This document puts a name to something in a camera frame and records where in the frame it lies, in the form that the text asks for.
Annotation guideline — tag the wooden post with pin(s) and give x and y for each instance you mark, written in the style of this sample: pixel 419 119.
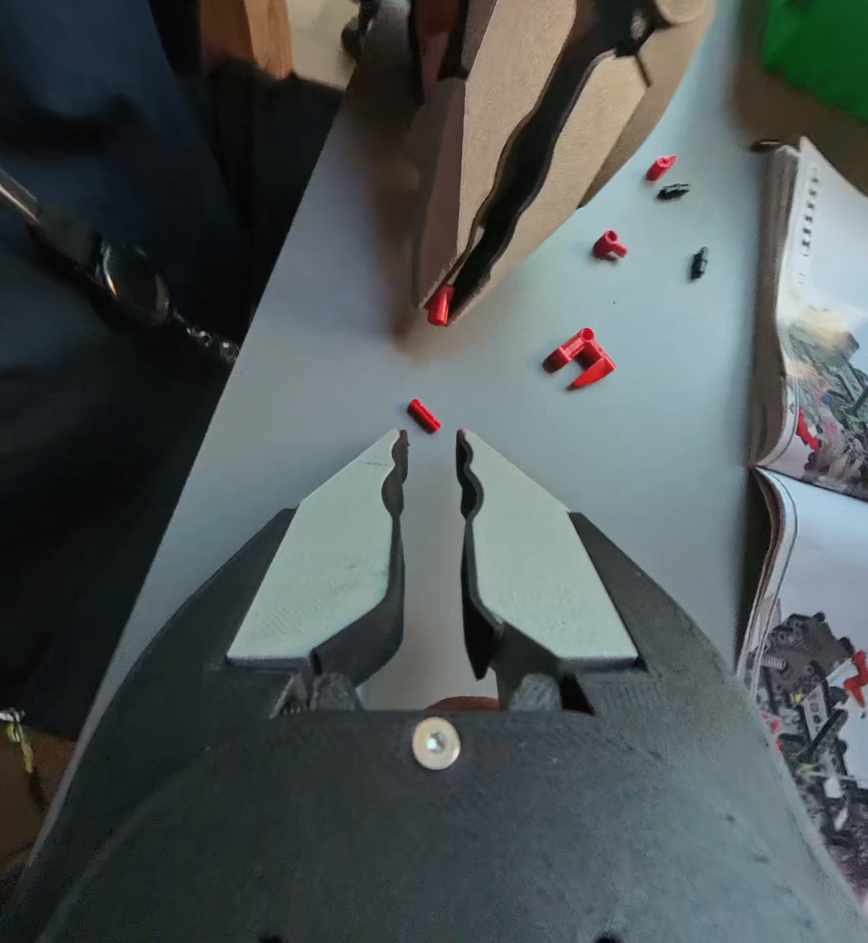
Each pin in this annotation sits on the wooden post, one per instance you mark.
pixel 249 37

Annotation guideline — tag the red lego pin connector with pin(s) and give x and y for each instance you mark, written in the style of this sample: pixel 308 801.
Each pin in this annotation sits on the red lego pin connector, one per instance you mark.
pixel 607 245

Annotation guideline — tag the long black lego pin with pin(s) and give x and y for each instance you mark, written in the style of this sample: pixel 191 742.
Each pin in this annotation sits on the long black lego pin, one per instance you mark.
pixel 765 145

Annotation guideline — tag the person's dark navy clothing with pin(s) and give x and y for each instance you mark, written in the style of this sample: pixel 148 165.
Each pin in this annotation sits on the person's dark navy clothing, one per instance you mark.
pixel 50 442

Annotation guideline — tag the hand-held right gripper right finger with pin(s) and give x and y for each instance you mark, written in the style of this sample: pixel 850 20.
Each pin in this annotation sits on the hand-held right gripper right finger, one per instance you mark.
pixel 544 582

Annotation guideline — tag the green plastic bin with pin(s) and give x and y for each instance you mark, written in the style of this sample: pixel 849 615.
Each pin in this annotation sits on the green plastic bin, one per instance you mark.
pixel 831 59

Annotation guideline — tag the lego instruction booklet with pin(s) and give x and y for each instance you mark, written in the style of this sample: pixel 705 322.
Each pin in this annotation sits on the lego instruction booklet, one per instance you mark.
pixel 824 552

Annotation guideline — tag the small red lego pin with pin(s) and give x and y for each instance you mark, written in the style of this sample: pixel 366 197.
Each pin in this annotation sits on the small red lego pin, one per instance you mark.
pixel 424 415

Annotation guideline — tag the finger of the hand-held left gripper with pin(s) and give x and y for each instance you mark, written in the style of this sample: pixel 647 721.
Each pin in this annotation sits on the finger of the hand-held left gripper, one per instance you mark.
pixel 588 140
pixel 478 132

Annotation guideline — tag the red lego claw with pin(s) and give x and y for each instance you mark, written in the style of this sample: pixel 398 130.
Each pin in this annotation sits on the red lego claw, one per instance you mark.
pixel 658 169

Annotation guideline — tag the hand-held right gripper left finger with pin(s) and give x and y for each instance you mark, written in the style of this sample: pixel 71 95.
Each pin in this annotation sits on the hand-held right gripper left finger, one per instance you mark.
pixel 316 582

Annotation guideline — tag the black badge reel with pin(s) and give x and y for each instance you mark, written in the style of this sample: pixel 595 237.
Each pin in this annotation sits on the black badge reel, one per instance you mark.
pixel 131 284

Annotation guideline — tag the red lego short connector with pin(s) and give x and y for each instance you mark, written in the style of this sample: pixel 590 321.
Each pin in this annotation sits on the red lego short connector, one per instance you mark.
pixel 439 306

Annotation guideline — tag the red lego claw assembly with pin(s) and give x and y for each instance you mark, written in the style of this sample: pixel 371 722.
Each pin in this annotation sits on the red lego claw assembly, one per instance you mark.
pixel 570 351

